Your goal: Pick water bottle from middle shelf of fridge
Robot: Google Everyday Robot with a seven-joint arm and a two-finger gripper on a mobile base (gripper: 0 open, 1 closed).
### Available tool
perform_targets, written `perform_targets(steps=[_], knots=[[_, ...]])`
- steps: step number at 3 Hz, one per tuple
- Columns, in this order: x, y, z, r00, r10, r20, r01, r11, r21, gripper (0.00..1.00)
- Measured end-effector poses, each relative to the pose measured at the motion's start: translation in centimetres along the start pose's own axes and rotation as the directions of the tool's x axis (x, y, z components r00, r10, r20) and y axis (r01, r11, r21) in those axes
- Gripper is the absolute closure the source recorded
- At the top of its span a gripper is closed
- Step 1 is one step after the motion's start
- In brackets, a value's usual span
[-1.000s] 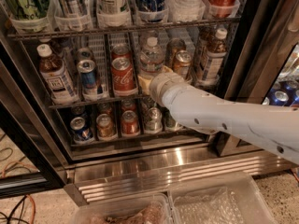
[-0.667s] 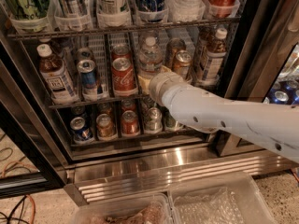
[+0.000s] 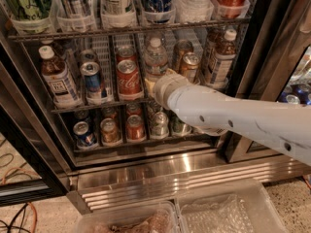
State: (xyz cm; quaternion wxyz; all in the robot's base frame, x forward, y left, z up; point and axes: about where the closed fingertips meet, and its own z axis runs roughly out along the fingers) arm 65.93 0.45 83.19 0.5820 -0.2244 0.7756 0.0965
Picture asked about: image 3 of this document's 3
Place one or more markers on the blue Pepsi can bottom shelf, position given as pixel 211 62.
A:
pixel 85 137

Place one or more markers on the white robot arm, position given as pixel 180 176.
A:
pixel 283 127

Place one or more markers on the silver can bottom shelf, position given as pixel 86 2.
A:
pixel 159 126

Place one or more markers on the fridge right glass door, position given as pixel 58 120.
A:
pixel 276 38

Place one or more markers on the tea bottle white cap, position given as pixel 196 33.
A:
pixel 222 56
pixel 59 79

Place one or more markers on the silver can top shelf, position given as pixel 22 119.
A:
pixel 76 8

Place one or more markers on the tea bottle right white cap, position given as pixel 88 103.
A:
pixel 222 56

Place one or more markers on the steel fridge bottom grille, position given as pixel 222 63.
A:
pixel 163 177

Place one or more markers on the clear bin with bubble wrap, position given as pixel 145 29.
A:
pixel 234 207

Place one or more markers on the silver can rear middle shelf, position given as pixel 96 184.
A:
pixel 87 56

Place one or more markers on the red can bottom shelf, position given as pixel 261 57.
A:
pixel 135 130

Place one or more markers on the gold can bottom left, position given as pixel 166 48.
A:
pixel 110 132

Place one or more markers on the fridge left open door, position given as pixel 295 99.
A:
pixel 28 127

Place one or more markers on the blue Pepsi can middle shelf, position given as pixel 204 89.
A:
pixel 95 86

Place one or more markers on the blue pepsi can shelf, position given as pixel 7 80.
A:
pixel 95 86
pixel 85 137

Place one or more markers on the clear bottle top shelf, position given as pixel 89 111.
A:
pixel 194 10

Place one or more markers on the red Coca-Cola can front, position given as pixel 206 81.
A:
pixel 128 79

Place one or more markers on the red coca-cola can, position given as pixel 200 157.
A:
pixel 128 79
pixel 126 53

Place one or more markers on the green can bottom shelf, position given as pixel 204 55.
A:
pixel 178 127

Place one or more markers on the clear water bottle white cap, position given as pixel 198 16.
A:
pixel 155 60

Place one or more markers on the tea bottle left white cap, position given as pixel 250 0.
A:
pixel 59 79

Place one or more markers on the red Coca-Cola can rear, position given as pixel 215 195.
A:
pixel 126 53

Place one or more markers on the gold can front middle shelf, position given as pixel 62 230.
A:
pixel 189 66

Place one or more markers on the gold can shelf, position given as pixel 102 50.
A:
pixel 189 66
pixel 180 49

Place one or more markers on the gold can rear middle shelf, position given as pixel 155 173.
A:
pixel 180 49

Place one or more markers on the silver can shelf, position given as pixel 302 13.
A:
pixel 159 126
pixel 87 56
pixel 76 8

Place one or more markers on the green bottle top shelf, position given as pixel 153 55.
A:
pixel 30 9

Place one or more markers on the clear bin with brown items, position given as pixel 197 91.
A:
pixel 153 217

